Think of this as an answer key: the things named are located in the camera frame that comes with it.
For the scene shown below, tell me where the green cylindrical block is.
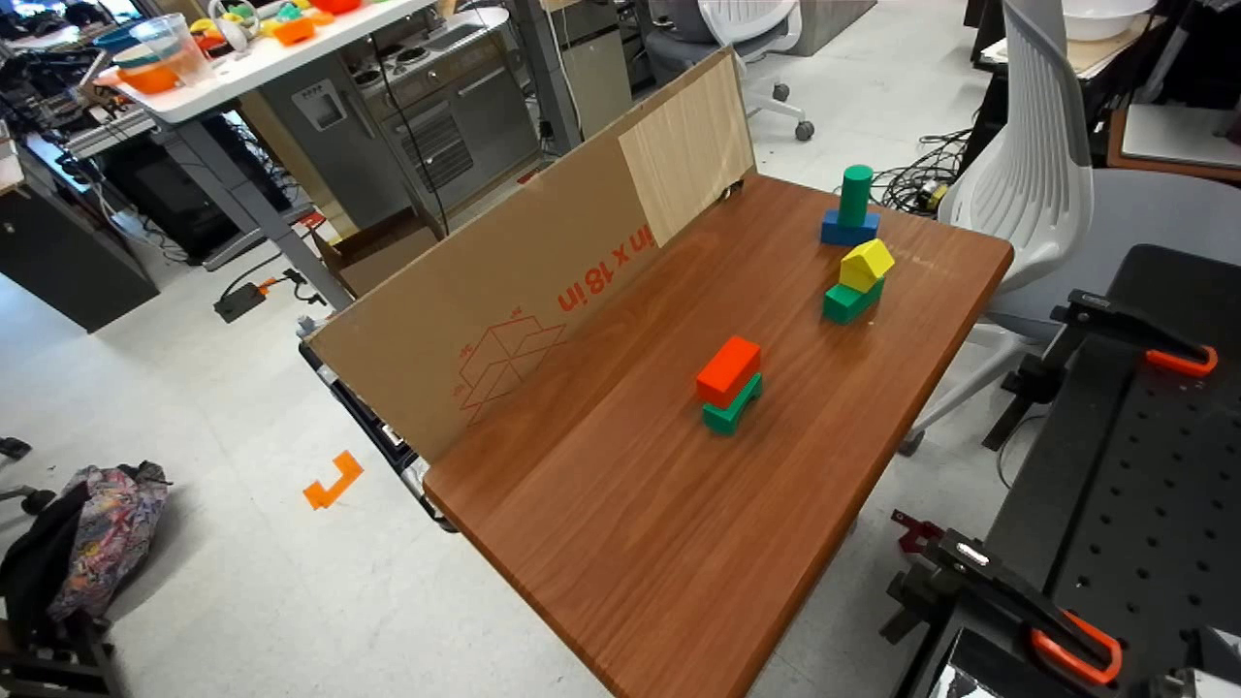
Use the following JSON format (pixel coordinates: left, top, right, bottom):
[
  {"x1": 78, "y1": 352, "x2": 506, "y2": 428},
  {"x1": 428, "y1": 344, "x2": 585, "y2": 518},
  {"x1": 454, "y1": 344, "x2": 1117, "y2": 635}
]
[{"x1": 838, "y1": 158, "x2": 880, "y2": 232}]

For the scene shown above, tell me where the orange-red rectangular block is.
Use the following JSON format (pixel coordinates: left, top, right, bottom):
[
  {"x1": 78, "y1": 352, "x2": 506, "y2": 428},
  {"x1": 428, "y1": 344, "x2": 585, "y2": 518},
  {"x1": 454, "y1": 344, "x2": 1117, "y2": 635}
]
[{"x1": 690, "y1": 335, "x2": 770, "y2": 411}]

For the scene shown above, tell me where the green block under red block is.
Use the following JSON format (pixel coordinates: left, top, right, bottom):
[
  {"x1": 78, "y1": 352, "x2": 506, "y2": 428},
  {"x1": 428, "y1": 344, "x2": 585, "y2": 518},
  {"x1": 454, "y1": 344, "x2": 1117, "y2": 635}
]
[{"x1": 699, "y1": 371, "x2": 770, "y2": 444}]

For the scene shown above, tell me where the green block under yellow block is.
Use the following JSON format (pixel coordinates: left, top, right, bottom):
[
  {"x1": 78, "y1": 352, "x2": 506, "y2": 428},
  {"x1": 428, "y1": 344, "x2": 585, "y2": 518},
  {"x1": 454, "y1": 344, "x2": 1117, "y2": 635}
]
[{"x1": 820, "y1": 275, "x2": 894, "y2": 330}]

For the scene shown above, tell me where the blue cube block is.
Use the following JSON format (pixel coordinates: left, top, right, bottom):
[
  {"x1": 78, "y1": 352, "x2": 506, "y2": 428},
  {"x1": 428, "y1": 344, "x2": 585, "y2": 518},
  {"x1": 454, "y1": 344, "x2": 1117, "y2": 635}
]
[{"x1": 820, "y1": 204, "x2": 885, "y2": 254}]

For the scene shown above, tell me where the yellow house-shaped block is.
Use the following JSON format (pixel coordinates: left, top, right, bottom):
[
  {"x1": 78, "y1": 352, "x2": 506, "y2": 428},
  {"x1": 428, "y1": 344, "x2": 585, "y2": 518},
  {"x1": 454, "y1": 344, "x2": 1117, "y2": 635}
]
[{"x1": 833, "y1": 235, "x2": 899, "y2": 296}]

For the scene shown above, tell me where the brown cardboard panel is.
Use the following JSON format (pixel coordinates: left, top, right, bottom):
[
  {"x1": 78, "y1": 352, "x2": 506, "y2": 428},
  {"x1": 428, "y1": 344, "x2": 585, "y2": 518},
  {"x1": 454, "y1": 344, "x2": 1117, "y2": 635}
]
[{"x1": 304, "y1": 124, "x2": 669, "y2": 467}]

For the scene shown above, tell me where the light wood panel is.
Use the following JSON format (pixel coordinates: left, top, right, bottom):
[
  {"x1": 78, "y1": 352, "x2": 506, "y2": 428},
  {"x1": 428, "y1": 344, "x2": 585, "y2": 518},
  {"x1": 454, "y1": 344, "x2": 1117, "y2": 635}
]
[{"x1": 612, "y1": 48, "x2": 762, "y2": 254}]

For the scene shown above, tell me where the grey toy kitchen cabinet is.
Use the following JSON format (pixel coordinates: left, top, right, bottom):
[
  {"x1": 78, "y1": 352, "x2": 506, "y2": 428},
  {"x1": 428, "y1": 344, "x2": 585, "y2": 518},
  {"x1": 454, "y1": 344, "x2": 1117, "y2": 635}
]
[{"x1": 255, "y1": 7, "x2": 550, "y2": 242}]

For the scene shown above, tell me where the orange floor tape marker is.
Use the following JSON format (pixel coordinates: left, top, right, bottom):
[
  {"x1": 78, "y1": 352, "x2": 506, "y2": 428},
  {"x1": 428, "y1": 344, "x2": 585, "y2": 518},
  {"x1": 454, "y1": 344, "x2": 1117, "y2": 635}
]
[{"x1": 298, "y1": 447, "x2": 369, "y2": 516}]

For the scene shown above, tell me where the white swivel office chair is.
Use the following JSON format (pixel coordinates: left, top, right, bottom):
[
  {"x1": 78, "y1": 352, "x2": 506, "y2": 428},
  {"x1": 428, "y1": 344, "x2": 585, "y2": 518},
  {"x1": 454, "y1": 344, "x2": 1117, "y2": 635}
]
[{"x1": 693, "y1": 0, "x2": 823, "y2": 149}]

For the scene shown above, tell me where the black power adapter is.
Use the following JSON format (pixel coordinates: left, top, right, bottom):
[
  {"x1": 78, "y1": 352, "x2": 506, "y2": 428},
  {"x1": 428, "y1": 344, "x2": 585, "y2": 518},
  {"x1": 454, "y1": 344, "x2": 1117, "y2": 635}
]
[{"x1": 210, "y1": 275, "x2": 286, "y2": 330}]

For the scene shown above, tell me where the orange toy piece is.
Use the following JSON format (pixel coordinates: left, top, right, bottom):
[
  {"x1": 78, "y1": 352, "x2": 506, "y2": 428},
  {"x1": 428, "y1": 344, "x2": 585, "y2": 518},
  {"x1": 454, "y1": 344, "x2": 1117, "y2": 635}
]
[{"x1": 267, "y1": 7, "x2": 321, "y2": 52}]

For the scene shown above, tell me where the white table with toys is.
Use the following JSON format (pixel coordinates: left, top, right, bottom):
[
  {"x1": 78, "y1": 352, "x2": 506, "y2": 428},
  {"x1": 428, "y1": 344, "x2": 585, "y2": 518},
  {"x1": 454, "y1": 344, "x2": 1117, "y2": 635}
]
[{"x1": 90, "y1": 0, "x2": 447, "y2": 317}]

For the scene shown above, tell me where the grey office chair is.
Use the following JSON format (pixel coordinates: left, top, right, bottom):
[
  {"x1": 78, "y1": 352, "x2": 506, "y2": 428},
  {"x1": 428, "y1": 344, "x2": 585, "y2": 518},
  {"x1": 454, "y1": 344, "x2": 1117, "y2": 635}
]
[{"x1": 899, "y1": 0, "x2": 1241, "y2": 456}]

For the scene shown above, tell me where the colourful patterned backpack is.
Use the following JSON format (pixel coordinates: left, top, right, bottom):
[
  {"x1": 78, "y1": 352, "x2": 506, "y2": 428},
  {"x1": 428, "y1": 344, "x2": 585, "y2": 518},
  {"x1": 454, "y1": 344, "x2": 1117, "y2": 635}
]
[{"x1": 0, "y1": 456, "x2": 179, "y2": 652}]

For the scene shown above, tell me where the black perforated breadboard table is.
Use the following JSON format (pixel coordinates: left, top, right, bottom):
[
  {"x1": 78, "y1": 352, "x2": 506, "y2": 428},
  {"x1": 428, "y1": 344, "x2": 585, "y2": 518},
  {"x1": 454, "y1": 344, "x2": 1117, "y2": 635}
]
[{"x1": 899, "y1": 242, "x2": 1241, "y2": 698}]

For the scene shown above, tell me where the clear bowl with orange food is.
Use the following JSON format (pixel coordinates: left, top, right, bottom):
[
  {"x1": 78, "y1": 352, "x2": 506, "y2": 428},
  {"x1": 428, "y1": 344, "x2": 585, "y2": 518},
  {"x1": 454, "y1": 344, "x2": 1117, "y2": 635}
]
[{"x1": 105, "y1": 12, "x2": 215, "y2": 98}]

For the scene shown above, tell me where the black storage cabinet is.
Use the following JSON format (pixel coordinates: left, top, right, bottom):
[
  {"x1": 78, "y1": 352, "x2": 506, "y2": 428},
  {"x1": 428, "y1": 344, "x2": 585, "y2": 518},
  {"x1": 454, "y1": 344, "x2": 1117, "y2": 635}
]
[{"x1": 0, "y1": 163, "x2": 167, "y2": 338}]

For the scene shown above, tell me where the tangle of black floor cables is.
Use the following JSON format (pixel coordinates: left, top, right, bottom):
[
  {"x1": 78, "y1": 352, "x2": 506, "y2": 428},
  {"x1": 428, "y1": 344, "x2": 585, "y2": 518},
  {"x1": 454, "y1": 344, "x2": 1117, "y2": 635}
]
[{"x1": 874, "y1": 124, "x2": 977, "y2": 222}]

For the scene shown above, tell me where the orange-handled black clamp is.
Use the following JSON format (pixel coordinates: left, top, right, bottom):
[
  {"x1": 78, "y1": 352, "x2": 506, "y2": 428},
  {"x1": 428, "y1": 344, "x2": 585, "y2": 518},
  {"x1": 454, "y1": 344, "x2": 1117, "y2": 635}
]
[
  {"x1": 1046, "y1": 288, "x2": 1227, "y2": 384},
  {"x1": 885, "y1": 506, "x2": 1128, "y2": 689}
]

